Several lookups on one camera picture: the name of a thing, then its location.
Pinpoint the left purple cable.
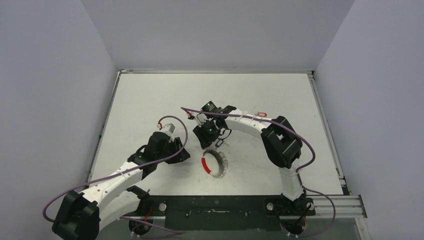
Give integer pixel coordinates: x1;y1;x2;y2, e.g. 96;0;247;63
42;115;189;239

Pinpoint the key with red tag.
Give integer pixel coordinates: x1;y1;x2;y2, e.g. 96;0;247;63
255;112;268;118

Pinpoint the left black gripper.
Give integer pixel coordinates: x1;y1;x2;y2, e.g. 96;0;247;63
156;137;190;164

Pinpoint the metal keyring organizer red handle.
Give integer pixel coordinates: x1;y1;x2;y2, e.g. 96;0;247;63
201;148;228;179

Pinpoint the key with black tag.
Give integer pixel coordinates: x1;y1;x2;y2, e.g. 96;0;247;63
215;139;230;148

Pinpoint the aluminium frame rail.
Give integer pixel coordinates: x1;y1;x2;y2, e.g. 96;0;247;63
68;194;368;220

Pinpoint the black mounting base plate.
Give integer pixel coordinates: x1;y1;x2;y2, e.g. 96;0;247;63
127;195;316;231

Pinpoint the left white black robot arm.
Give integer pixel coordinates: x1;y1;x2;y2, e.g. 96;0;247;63
52;131;191;240

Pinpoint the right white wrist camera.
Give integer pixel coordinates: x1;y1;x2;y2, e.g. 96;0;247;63
186;111;199;121

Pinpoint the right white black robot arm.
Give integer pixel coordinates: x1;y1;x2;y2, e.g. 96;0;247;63
186;101;312;215

